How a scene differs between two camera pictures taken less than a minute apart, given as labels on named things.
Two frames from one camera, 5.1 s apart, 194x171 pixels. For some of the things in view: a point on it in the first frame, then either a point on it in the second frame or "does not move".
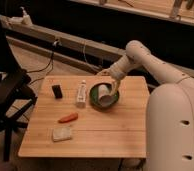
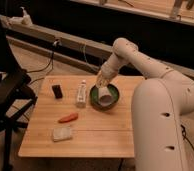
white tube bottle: [81, 97] does not move
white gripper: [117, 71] -> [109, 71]
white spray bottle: [26, 20] does not move
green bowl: [94, 96] does not move
